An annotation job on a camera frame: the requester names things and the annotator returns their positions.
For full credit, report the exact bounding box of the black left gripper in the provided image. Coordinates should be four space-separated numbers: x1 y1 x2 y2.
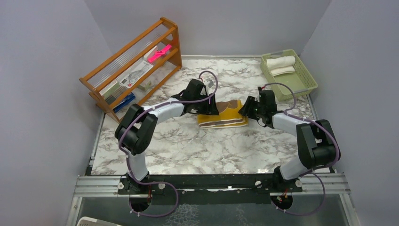
192 93 219 115

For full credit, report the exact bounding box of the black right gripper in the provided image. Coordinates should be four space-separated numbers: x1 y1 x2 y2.
239 96 265 120

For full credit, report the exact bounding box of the yellow towel white trim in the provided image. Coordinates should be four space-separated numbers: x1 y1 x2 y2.
197 99 248 129

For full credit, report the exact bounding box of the white terry towel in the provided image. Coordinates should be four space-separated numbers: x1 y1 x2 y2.
266 56 296 76

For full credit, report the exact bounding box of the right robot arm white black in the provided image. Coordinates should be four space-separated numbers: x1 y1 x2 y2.
239 90 341 192

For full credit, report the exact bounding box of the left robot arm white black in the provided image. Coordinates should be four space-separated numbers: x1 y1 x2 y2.
115 79 219 194

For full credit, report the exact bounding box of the light green plastic basket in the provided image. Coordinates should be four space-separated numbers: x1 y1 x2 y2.
261 49 318 97

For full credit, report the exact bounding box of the small green staples box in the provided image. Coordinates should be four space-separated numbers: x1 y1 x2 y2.
138 81 152 91

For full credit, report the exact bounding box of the pink plastic tool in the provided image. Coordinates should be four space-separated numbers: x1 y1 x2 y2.
147 44 172 64

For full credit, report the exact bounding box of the blue pen pack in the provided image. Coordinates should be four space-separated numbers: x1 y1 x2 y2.
113 93 136 113

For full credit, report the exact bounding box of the ruler set clear package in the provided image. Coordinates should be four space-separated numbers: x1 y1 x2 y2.
120 60 153 88

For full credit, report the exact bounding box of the wooden shelf rack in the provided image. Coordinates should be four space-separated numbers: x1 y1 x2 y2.
79 17 183 122

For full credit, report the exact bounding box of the green stapler box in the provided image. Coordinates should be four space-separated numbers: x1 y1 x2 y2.
100 81 127 102

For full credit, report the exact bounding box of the white bin corner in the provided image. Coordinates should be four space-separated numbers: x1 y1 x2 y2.
76 217 120 226

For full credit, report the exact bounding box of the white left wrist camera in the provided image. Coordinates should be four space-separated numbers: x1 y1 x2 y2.
204 80 215 89

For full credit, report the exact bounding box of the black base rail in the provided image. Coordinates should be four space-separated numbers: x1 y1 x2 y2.
117 173 302 206

